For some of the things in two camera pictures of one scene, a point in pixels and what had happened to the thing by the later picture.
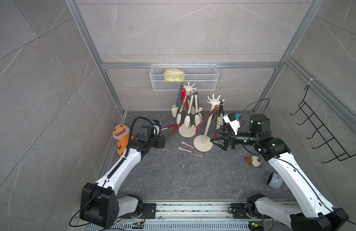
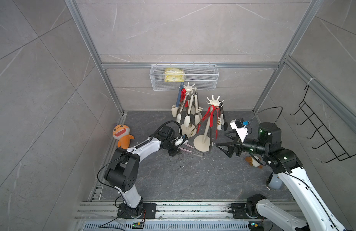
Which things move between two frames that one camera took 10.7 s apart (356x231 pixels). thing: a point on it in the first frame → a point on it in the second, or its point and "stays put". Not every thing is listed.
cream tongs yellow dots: x=218 y=121 stays put
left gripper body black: x=158 y=142 → x=170 y=147
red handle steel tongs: x=183 y=93 stays put
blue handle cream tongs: x=178 y=105 stays put
